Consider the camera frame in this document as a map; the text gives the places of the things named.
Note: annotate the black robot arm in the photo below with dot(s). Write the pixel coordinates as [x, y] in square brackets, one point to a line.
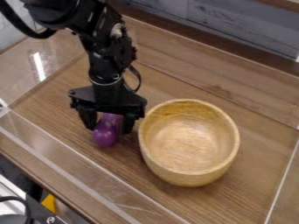
[95, 21]

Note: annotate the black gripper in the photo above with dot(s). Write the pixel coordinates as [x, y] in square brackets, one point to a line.
[113, 99]

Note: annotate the purple toy eggplant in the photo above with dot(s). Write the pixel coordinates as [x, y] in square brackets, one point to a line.
[105, 132]

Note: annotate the yellow tag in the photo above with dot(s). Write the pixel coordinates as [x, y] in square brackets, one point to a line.
[49, 203]

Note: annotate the clear acrylic tray wall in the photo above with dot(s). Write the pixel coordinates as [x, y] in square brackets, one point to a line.
[91, 189]

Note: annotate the brown wooden bowl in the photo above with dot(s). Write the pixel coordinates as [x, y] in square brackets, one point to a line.
[188, 141]

